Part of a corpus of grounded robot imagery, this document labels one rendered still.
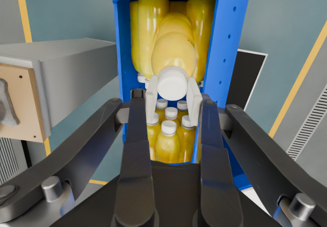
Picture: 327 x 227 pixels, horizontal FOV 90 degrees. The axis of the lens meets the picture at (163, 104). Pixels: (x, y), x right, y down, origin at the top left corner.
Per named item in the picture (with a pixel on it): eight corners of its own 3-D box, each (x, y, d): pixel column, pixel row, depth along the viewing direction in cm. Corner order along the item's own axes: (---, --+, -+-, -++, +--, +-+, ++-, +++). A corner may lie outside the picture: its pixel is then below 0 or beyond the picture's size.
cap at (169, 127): (173, 125, 45) (173, 119, 45) (178, 132, 42) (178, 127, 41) (159, 126, 44) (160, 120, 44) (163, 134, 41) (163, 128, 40)
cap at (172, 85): (172, 96, 24) (172, 105, 23) (152, 80, 22) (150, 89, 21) (193, 81, 22) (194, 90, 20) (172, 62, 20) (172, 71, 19)
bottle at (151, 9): (134, -5, 32) (136, 85, 40) (170, -4, 32) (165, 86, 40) (140, 1, 39) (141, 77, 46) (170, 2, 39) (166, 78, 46)
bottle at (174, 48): (174, 50, 38) (172, 108, 25) (152, 28, 35) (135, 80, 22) (198, 28, 35) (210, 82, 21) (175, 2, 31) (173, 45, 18)
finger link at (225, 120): (204, 113, 13) (242, 116, 13) (196, 92, 18) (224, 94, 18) (201, 129, 14) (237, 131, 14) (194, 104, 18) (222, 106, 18)
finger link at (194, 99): (194, 96, 14) (203, 97, 14) (188, 76, 21) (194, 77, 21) (190, 126, 16) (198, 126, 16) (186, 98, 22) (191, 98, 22)
